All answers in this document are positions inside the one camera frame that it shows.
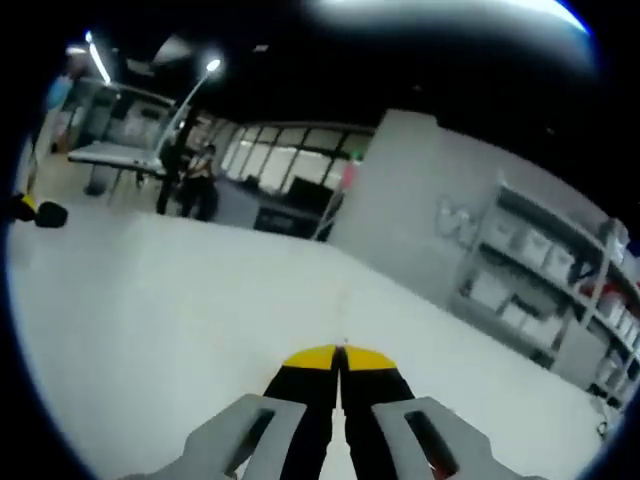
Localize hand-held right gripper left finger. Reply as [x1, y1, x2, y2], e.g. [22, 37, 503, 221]
[119, 343, 341, 480]

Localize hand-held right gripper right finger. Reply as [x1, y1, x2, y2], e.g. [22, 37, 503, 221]
[339, 344, 494, 480]

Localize grey work table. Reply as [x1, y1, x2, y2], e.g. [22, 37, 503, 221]
[67, 139, 169, 201]

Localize short ceiling light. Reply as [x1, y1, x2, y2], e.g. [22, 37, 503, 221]
[84, 30, 114, 84]

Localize black standing desk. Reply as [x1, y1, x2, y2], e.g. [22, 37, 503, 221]
[252, 199, 329, 239]

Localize white hanging tubes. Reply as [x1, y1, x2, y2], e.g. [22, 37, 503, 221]
[312, 189, 346, 241]

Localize black monitor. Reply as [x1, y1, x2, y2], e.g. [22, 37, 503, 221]
[289, 177, 334, 210]

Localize arched lamp with round light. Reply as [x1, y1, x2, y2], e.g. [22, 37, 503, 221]
[159, 57, 222, 166]

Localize row of white storage bins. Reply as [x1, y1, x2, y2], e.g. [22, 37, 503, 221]
[469, 219, 640, 401]

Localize grey metal shelving unit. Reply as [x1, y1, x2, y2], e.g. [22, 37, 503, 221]
[449, 182, 640, 411]

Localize glass partition windows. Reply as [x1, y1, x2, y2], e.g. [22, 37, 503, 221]
[219, 124, 371, 194]

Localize long ceiling light strip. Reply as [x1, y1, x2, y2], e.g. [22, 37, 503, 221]
[304, 0, 589, 39]

